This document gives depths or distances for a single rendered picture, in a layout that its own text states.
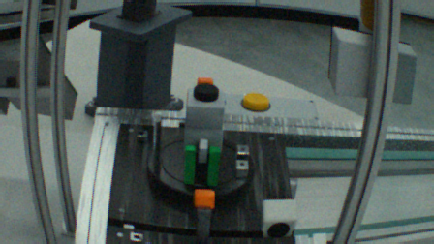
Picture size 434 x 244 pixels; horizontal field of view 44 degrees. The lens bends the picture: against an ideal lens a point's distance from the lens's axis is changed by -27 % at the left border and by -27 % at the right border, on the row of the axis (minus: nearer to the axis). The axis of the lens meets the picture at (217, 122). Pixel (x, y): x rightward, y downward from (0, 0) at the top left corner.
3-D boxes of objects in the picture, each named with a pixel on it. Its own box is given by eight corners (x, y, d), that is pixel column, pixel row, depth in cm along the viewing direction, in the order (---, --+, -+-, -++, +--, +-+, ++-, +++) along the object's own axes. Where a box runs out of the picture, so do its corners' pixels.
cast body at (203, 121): (184, 125, 91) (188, 76, 88) (220, 127, 91) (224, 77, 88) (183, 162, 84) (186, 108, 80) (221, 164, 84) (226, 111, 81)
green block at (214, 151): (206, 180, 87) (209, 145, 85) (216, 180, 87) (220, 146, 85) (206, 185, 86) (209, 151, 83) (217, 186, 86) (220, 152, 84)
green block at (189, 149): (184, 178, 87) (185, 144, 84) (194, 179, 87) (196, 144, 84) (184, 184, 86) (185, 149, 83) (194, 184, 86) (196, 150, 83)
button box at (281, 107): (185, 123, 116) (187, 88, 113) (310, 130, 117) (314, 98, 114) (184, 146, 110) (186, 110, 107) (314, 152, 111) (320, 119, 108)
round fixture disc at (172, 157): (149, 142, 97) (149, 131, 96) (252, 149, 98) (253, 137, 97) (144, 200, 85) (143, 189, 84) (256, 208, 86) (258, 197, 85)
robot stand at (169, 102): (128, 84, 135) (137, -2, 125) (185, 108, 129) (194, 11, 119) (83, 111, 125) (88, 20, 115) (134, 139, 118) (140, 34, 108)
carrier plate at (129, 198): (119, 134, 102) (119, 121, 101) (282, 144, 103) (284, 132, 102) (108, 228, 81) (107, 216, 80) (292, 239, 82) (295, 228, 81)
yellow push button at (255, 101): (241, 102, 113) (242, 90, 112) (266, 104, 113) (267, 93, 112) (242, 114, 109) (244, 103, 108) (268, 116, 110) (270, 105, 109)
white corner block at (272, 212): (257, 222, 86) (262, 198, 84) (291, 221, 86) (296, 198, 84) (258, 242, 82) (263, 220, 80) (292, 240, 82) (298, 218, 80)
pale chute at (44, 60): (17, 109, 98) (22, 86, 99) (73, 120, 97) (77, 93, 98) (-32, 57, 71) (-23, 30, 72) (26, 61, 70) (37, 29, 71)
